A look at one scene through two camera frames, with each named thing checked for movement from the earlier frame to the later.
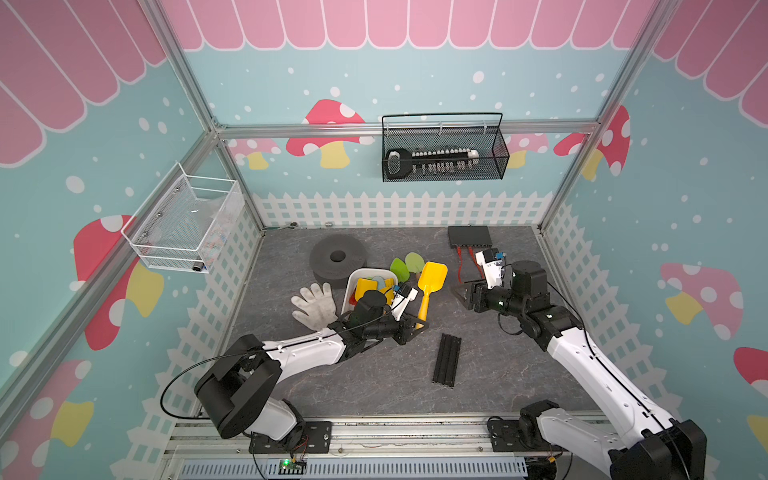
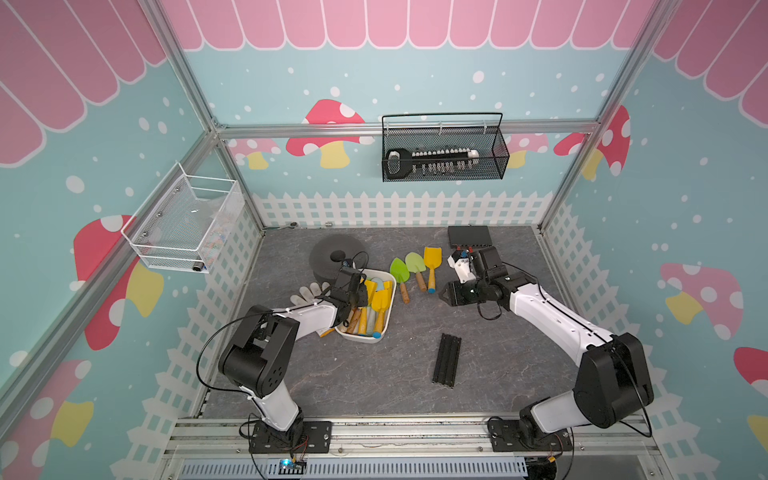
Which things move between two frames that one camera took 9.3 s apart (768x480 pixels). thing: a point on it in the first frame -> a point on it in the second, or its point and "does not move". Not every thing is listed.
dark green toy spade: (400, 269) does not move
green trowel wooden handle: (414, 262) does not move
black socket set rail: (400, 161) does not move
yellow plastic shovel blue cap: (433, 278) -> (432, 260)
